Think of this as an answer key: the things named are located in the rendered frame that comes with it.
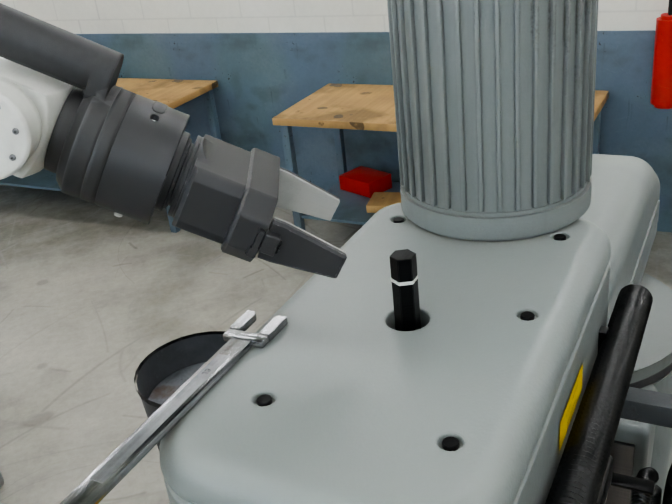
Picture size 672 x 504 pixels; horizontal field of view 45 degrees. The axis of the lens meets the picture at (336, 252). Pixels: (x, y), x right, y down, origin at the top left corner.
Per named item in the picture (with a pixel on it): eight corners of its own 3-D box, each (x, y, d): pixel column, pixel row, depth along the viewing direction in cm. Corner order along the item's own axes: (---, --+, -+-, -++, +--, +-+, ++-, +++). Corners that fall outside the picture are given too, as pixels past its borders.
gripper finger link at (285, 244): (332, 281, 60) (254, 252, 58) (350, 245, 59) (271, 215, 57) (333, 291, 58) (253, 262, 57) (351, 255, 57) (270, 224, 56)
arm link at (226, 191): (246, 228, 70) (113, 178, 67) (289, 130, 66) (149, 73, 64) (237, 299, 59) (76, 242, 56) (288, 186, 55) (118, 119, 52)
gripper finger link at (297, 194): (343, 195, 67) (274, 167, 66) (327, 227, 69) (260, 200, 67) (342, 188, 69) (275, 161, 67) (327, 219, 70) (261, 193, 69)
